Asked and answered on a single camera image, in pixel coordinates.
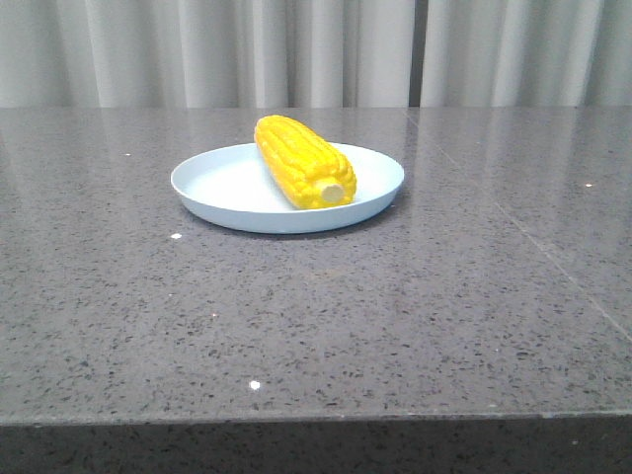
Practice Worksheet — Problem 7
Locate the yellow corn cob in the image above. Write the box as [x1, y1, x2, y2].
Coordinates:
[254, 115, 356, 209]

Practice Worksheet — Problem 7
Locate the light blue round plate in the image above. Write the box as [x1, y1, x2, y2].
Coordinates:
[171, 143, 405, 234]

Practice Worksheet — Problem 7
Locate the white pleated curtain right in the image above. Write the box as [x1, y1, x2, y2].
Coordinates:
[421, 1, 631, 107]

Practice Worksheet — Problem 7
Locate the white pleated curtain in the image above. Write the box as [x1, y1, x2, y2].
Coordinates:
[421, 1, 631, 107]
[1, 1, 417, 108]

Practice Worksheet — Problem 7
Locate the white pleated curtain left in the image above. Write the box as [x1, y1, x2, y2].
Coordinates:
[1, 1, 417, 108]

